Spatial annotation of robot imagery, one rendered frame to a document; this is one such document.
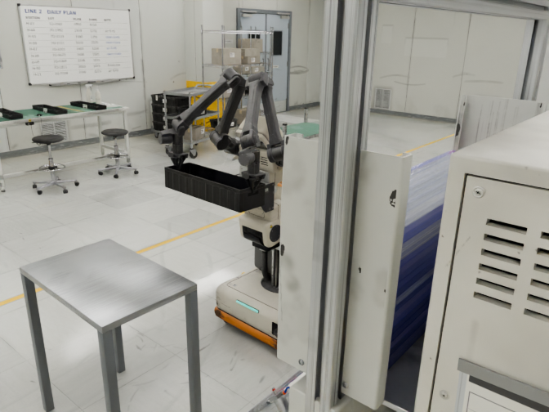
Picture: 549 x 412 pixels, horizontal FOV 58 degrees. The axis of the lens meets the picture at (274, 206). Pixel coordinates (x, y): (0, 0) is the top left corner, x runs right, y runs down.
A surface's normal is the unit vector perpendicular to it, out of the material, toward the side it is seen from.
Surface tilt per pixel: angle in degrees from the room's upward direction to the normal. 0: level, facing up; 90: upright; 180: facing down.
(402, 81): 90
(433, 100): 90
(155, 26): 90
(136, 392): 0
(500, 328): 90
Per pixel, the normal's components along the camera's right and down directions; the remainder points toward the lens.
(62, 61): 0.77, 0.23
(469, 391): -0.67, 0.24
